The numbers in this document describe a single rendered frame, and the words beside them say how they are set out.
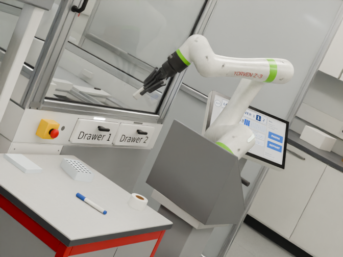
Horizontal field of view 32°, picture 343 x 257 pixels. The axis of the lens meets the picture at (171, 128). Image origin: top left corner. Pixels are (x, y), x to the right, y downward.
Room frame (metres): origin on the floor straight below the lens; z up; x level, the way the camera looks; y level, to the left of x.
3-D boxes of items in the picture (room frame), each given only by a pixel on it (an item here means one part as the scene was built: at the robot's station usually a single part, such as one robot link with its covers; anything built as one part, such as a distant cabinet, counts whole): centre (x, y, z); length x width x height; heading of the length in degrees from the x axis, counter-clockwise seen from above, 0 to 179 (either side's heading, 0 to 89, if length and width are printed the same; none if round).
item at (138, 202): (2.26, 0.00, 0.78); 0.07 x 0.07 x 0.04
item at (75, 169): (2.32, 0.28, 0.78); 0.12 x 0.08 x 0.04; 46
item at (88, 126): (2.64, 0.31, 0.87); 0.29 x 0.02 x 0.11; 151
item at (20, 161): (2.16, 0.45, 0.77); 0.13 x 0.09 x 0.02; 62
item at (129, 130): (2.92, 0.15, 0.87); 0.29 x 0.02 x 0.11; 151
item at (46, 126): (2.35, 0.45, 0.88); 0.07 x 0.05 x 0.07; 151
